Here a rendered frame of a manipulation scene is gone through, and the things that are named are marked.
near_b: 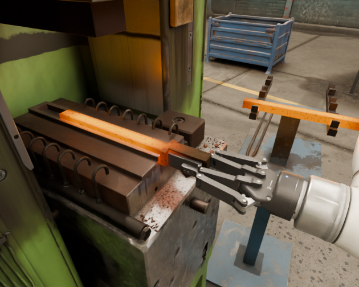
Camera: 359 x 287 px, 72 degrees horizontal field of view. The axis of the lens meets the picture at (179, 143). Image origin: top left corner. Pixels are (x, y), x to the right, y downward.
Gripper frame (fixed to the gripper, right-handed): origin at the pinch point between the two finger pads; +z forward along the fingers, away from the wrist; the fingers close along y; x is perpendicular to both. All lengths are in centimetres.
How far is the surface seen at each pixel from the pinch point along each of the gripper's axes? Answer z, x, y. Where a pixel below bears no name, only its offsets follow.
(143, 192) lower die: 5.2, -4.6, -8.0
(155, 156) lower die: 5.6, 0.3, -2.6
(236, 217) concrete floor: 3, -100, 75
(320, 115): -20.7, -1.8, 37.1
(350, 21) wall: -42, -68, 768
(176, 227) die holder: -0.8, -13.5, -5.8
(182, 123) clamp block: 9.3, -1.6, 14.4
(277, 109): -9.6, -2.3, 36.3
